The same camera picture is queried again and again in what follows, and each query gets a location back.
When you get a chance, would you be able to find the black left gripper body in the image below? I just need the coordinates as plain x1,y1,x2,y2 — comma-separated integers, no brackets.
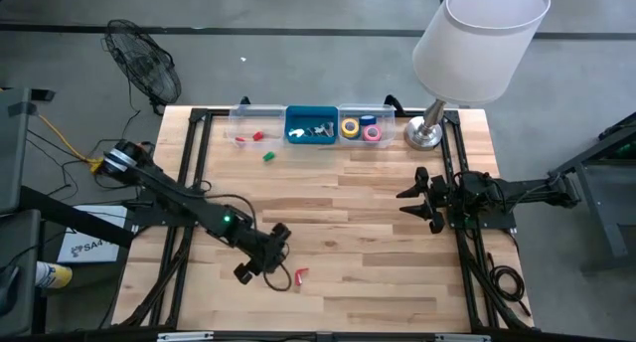
233,223,293,286

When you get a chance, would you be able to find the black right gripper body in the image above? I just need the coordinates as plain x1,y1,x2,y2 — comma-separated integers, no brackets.
415,166,461,235

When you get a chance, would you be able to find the pink tape roll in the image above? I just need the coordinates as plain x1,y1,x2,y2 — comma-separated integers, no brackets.
362,123,384,143

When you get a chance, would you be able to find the clear plastic bin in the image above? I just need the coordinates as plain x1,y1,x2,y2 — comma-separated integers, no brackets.
228,103,289,150
337,102,398,149

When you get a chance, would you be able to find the teal plastic bin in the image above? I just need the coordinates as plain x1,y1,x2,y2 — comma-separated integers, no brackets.
284,104,341,146

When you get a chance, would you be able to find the black metal stand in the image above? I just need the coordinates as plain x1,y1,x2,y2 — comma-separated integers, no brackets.
548,110,636,273

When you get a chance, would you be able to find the silver table lamp white shade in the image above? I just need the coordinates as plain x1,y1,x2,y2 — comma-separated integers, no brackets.
402,0,552,152

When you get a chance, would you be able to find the white cardboard box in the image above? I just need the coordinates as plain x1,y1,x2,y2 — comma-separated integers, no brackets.
57,205,128,264

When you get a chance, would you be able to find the yellow spray can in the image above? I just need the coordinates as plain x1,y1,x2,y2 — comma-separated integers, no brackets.
35,260,75,290

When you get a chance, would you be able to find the black floor fan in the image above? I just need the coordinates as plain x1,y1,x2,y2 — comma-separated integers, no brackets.
102,18,183,115

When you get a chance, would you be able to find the gray cabinet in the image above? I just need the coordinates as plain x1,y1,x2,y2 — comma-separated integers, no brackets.
0,86,56,217
0,208,49,338

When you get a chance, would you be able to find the coiled black cable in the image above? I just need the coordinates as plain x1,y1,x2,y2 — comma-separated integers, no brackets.
489,252,533,318

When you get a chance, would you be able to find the yellow extension cable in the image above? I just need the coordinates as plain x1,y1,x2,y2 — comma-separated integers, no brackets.
37,113,108,174

